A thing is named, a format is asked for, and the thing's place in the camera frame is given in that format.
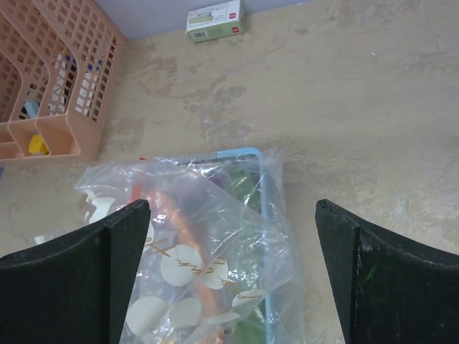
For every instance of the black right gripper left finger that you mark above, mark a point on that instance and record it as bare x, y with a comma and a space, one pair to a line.
75, 288

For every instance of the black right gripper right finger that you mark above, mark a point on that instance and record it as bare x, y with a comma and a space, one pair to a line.
386, 287

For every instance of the orange purple papaya slice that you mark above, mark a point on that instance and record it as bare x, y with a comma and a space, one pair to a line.
185, 262

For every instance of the clear polka dot zip bag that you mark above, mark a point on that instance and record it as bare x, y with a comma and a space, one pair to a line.
260, 253

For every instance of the green leafy vegetable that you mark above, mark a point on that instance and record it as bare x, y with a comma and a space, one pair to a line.
243, 186

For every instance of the light blue plastic basket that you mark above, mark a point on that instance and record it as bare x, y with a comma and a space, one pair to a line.
216, 166

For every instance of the yellow block in organizer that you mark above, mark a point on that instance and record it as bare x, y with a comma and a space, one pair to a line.
37, 146

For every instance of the peach plastic file organizer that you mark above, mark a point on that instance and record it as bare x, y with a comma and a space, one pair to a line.
59, 61

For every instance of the green and white small box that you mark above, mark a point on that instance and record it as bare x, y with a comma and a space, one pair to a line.
215, 22

